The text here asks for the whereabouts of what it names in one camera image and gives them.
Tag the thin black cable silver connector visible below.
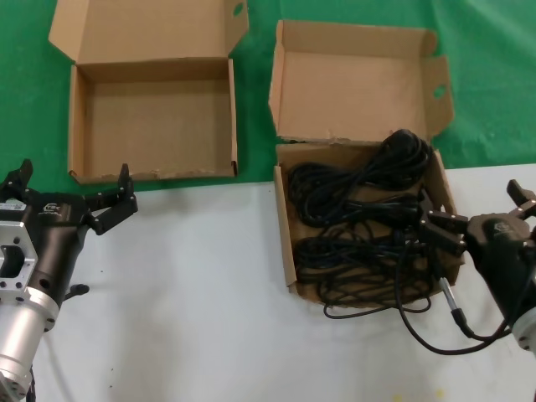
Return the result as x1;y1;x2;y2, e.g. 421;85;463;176
322;238;514;357

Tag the green table cloth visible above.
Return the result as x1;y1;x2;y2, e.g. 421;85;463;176
0;0;536;198

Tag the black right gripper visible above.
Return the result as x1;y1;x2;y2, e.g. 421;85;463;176
412;178;536;322

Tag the small black knob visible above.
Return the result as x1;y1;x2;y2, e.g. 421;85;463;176
62;283;91;301

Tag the open brown cardboard box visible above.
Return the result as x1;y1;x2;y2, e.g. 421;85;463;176
267;19;466;303
48;0;250;185

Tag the white table cover sheet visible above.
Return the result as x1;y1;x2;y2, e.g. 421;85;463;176
0;167;536;402

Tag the dark left arm cable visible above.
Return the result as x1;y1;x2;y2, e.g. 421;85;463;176
28;364;41;402

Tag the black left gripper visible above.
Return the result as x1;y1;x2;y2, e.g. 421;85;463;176
0;158;139;307

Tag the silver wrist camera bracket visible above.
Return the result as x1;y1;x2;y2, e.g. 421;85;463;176
0;221;42;302

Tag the black power cord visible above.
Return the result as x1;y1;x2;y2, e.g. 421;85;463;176
291;188;424;230
287;128;435;198
295;232;441;311

